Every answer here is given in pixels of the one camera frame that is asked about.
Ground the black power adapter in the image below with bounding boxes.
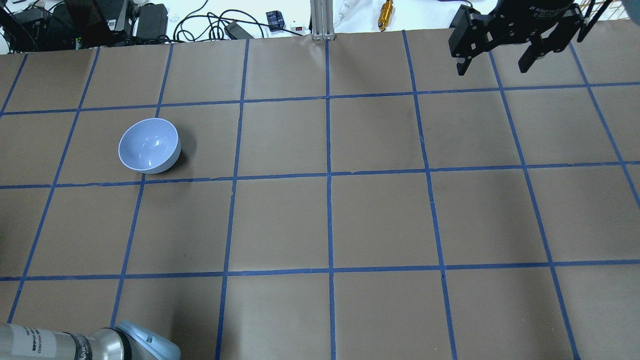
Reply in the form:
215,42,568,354
224,22,254,40

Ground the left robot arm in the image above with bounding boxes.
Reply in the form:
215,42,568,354
0,321,182,360

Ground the small blue box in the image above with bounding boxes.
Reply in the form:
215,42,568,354
265,10,285,33

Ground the blue bowl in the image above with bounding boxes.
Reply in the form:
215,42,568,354
118,118,182,174

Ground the aluminium frame post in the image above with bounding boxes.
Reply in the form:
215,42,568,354
309,0,336,42

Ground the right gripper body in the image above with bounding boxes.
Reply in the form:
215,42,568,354
448,0,586,60

